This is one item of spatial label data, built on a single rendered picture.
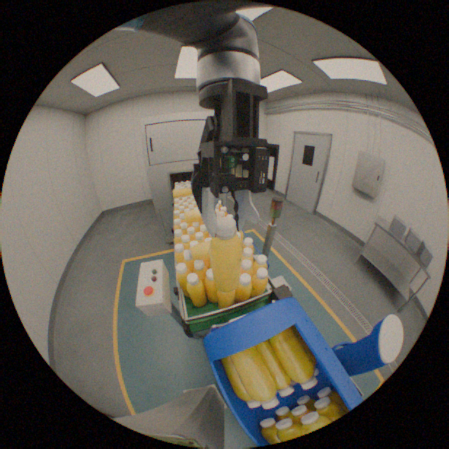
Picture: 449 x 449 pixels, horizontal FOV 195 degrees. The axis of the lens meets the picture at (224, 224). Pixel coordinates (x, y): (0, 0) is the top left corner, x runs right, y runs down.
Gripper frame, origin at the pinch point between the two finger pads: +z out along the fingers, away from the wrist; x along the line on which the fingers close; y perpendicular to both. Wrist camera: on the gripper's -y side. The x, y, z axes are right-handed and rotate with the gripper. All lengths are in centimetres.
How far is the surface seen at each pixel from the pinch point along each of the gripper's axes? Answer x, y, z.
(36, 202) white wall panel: -276, -151, -17
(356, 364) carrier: 41, 63, 49
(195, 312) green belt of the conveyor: -13.0, -4.4, 46.5
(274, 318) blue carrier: 4.1, 15.3, 12.9
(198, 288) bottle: -8.2, -7.2, 30.6
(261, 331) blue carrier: 0.7, 16.3, 13.1
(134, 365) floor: -103, 14, 134
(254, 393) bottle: -4.8, 30.2, 23.3
